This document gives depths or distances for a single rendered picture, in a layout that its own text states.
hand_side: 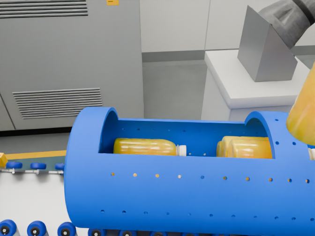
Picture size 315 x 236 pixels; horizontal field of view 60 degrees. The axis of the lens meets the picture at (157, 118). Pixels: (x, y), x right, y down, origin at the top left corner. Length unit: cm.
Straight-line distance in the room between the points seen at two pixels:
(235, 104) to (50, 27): 145
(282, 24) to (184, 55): 266
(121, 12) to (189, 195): 153
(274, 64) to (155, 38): 254
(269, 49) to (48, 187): 77
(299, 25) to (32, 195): 90
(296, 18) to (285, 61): 12
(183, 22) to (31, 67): 184
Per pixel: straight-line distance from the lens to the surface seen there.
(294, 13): 90
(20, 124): 251
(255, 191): 56
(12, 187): 94
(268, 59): 89
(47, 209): 85
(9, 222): 80
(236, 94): 84
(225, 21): 346
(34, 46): 208
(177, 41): 340
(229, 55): 106
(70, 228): 74
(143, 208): 56
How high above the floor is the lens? 160
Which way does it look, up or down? 39 degrees down
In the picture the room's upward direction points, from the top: straight up
